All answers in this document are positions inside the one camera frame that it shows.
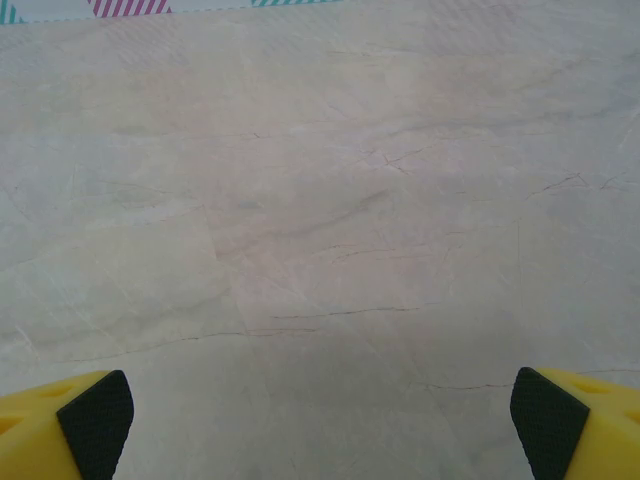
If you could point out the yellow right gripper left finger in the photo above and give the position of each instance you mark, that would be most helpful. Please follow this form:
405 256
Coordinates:
60 430

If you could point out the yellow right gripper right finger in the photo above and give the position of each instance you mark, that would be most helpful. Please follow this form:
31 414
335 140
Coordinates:
580 430

